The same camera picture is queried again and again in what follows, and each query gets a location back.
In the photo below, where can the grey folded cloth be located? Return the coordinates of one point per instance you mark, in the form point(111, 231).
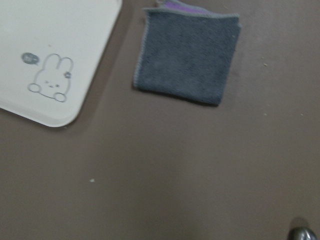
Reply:
point(186, 51)

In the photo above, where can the beige rabbit tray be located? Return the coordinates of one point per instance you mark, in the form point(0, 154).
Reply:
point(49, 53)

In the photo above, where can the steel muddler black tip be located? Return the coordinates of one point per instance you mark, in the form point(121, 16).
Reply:
point(301, 233)

